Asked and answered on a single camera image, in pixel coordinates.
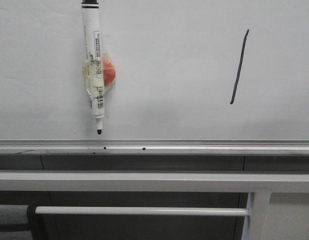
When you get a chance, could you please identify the red round magnet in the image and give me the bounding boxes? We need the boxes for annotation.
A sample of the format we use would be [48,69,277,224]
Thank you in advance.
[103,60,116,88]

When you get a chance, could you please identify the white whiteboard marker pen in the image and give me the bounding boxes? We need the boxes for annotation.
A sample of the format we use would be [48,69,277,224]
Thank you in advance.
[81,0,105,135]

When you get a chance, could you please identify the white whiteboard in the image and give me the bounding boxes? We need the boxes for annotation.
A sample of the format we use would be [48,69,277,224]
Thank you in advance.
[0,0,309,156]

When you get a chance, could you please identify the white horizontal rod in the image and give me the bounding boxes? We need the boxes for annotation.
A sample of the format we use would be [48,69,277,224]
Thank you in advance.
[35,206,250,217]

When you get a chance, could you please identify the white stand crossbar frame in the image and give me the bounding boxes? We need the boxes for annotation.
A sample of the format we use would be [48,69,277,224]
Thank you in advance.
[0,170,309,240]

